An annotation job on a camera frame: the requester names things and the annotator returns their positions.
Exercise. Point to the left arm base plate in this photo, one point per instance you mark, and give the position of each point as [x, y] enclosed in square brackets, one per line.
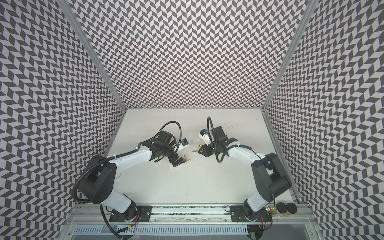
[132, 214]

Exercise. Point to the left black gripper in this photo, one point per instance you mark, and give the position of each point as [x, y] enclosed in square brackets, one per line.
[173, 160]

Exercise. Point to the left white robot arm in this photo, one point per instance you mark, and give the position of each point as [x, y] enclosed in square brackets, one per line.
[96, 184]

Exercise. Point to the white battery cover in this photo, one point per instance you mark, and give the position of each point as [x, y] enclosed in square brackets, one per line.
[195, 140]

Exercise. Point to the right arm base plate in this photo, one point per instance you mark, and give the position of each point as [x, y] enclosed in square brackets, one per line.
[240, 213]

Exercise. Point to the aluminium front rail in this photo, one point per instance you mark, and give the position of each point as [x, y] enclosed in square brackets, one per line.
[192, 214]

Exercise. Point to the white remote with green buttons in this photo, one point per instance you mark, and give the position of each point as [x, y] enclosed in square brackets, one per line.
[177, 161]

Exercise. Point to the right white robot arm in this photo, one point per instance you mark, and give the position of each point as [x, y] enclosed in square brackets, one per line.
[271, 177]

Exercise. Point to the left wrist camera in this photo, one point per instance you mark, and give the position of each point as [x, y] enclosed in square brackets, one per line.
[182, 145]

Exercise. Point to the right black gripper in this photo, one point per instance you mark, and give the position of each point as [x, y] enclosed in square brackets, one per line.
[202, 150]

